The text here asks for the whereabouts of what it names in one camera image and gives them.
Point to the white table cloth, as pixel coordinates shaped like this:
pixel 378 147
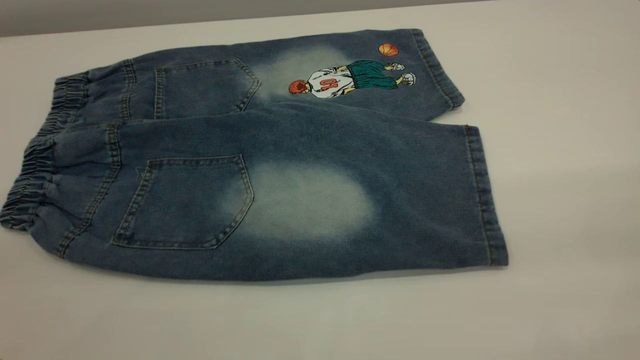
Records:
pixel 550 200

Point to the blue denim pants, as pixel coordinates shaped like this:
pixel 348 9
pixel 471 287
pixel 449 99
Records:
pixel 310 150

